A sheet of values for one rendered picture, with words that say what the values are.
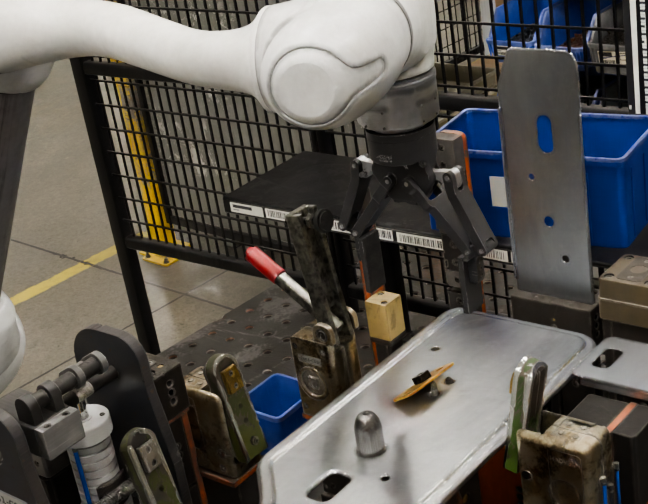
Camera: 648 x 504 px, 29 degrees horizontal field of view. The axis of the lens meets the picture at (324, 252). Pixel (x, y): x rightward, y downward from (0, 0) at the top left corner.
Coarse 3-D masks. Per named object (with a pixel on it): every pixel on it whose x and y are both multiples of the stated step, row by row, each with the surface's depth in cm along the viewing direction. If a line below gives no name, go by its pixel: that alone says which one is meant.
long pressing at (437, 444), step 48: (432, 336) 161; (480, 336) 159; (528, 336) 157; (576, 336) 155; (384, 384) 152; (480, 384) 149; (336, 432) 144; (384, 432) 142; (432, 432) 141; (480, 432) 139; (288, 480) 137; (432, 480) 133
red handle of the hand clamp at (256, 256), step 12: (252, 252) 157; (252, 264) 158; (264, 264) 157; (276, 264) 157; (276, 276) 156; (288, 276) 157; (288, 288) 156; (300, 288) 156; (300, 300) 155; (312, 312) 155; (336, 324) 153
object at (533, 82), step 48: (528, 48) 152; (528, 96) 155; (576, 96) 150; (528, 144) 158; (576, 144) 153; (528, 192) 161; (576, 192) 156; (528, 240) 164; (576, 240) 159; (528, 288) 168; (576, 288) 162
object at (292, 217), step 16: (304, 208) 150; (288, 224) 149; (304, 224) 149; (320, 224) 147; (304, 240) 149; (320, 240) 151; (304, 256) 150; (320, 256) 152; (304, 272) 151; (320, 272) 152; (320, 288) 151; (336, 288) 153; (320, 304) 152; (336, 304) 154; (320, 320) 153; (336, 336) 153
